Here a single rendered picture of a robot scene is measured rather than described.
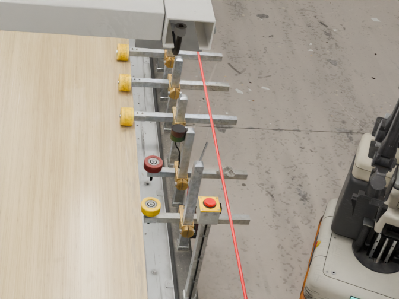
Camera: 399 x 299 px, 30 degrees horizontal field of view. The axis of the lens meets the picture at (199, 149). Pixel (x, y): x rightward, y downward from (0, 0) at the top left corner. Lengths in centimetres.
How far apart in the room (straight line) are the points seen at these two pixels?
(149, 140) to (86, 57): 51
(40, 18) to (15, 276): 173
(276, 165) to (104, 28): 363
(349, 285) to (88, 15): 284
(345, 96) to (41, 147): 280
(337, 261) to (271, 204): 74
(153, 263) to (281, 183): 160
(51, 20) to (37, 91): 240
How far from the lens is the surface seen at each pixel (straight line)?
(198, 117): 332
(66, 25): 108
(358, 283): 376
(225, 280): 394
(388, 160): 294
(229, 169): 323
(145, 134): 371
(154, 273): 309
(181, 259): 306
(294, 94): 529
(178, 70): 340
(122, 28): 108
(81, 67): 364
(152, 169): 312
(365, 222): 374
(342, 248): 389
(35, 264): 274
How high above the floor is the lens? 300
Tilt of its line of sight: 40 degrees down
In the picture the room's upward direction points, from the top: 11 degrees clockwise
